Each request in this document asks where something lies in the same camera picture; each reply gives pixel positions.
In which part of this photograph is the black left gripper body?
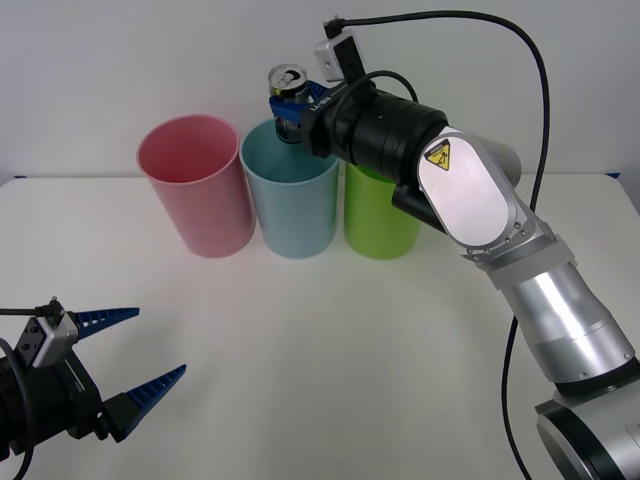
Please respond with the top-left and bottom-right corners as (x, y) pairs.
(24, 349), (110, 444)

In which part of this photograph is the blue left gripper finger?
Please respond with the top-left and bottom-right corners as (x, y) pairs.
(67, 306), (141, 345)
(101, 364), (188, 445)

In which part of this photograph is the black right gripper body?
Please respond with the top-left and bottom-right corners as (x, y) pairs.
(299, 82), (347, 159)

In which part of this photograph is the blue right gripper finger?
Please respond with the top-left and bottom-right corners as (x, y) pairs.
(305, 79), (331, 104)
(268, 96), (308, 121)

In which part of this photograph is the silver-topped dark drink can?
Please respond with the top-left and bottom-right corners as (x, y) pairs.
(267, 63), (308, 145)

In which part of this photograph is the pale blue plastic bin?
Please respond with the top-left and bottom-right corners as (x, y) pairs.
(238, 118), (344, 260)

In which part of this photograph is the green plastic bin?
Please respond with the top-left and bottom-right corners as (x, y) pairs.
(342, 158), (423, 261)

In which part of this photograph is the pink plastic bin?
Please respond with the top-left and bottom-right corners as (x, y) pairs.
(135, 114), (257, 260)

